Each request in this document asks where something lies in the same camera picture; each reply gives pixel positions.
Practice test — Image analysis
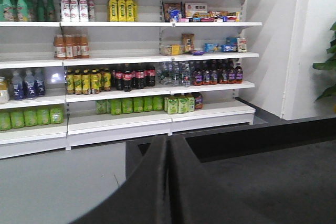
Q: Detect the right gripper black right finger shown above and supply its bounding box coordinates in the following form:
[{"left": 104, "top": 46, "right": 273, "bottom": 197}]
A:
[{"left": 167, "top": 135, "right": 272, "bottom": 223}]

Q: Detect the green potted plant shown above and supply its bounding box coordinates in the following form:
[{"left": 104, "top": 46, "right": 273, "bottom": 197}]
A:
[{"left": 312, "top": 22, "right": 336, "bottom": 101}]

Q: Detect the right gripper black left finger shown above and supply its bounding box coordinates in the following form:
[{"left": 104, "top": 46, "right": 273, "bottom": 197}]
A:
[{"left": 73, "top": 136, "right": 167, "bottom": 223}]

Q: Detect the white store shelving unit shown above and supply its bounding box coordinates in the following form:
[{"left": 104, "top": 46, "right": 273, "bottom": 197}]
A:
[{"left": 1, "top": 0, "right": 261, "bottom": 158}]

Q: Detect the black wooden display stand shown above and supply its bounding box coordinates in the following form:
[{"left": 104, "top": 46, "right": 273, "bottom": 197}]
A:
[{"left": 125, "top": 115, "right": 336, "bottom": 224}]

